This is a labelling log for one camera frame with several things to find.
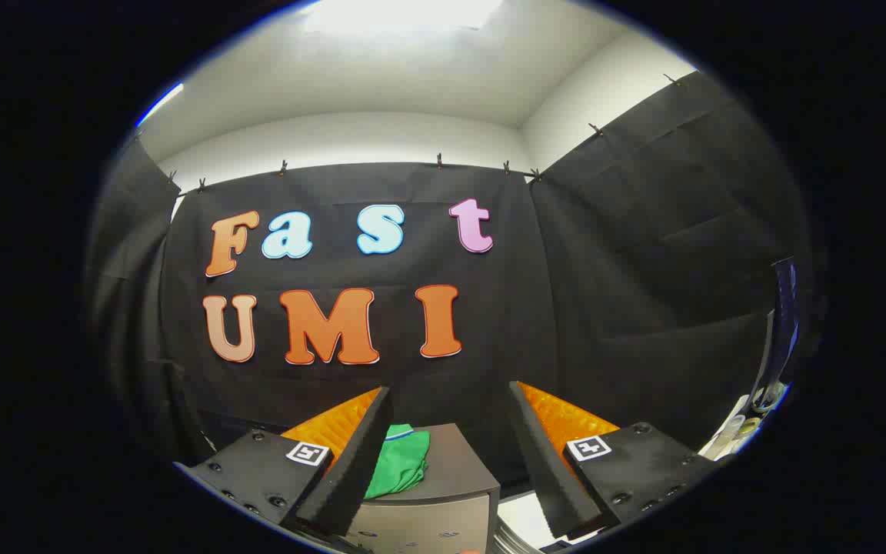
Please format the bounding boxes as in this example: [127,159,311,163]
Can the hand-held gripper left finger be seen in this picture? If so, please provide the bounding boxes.
[174,387,395,538]

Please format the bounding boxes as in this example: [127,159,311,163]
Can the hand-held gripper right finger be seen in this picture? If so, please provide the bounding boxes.
[510,381,721,539]

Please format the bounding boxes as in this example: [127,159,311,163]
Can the green shirt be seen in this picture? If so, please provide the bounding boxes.
[364,423,431,499]

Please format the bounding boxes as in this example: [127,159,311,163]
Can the white flat panel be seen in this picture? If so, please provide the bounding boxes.
[498,492,567,549]

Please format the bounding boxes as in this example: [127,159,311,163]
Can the black backdrop cloth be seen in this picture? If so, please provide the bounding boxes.
[85,71,824,493]

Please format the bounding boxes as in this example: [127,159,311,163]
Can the pale plastic bottle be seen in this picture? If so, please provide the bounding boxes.
[704,414,748,456]

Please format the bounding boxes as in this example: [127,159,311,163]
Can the row of small dark clips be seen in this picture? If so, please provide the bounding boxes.
[166,73,682,193]

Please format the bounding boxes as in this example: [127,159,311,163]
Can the ceiling light panel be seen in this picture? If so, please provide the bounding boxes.
[135,83,184,128]

